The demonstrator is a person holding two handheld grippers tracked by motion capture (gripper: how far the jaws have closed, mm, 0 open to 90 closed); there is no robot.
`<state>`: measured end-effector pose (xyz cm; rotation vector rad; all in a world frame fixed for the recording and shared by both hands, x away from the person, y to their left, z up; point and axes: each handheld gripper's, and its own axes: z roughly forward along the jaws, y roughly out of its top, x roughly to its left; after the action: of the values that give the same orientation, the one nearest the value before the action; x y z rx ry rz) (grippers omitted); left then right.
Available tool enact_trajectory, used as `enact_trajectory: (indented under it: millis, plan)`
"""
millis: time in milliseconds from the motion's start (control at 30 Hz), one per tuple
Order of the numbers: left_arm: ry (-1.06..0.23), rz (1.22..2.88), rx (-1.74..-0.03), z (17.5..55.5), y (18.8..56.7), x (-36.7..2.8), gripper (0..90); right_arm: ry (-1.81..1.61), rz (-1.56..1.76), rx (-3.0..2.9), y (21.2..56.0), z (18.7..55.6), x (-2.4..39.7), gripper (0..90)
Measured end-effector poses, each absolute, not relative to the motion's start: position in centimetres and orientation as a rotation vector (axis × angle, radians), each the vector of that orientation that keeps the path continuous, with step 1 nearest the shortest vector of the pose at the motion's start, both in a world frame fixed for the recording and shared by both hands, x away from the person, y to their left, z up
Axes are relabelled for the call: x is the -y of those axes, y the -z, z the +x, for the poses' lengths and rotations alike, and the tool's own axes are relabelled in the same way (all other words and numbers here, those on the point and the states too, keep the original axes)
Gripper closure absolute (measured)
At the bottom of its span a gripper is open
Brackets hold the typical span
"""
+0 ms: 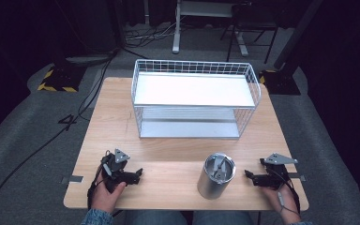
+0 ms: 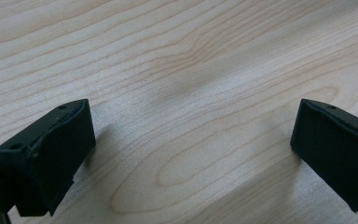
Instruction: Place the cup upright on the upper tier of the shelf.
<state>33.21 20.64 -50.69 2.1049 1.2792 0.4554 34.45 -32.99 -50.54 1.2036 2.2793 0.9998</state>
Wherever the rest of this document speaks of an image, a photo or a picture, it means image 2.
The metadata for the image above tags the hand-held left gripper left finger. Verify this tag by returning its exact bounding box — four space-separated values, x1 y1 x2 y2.
0 98 97 217

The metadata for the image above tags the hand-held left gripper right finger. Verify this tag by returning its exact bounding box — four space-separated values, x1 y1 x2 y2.
289 98 358 216

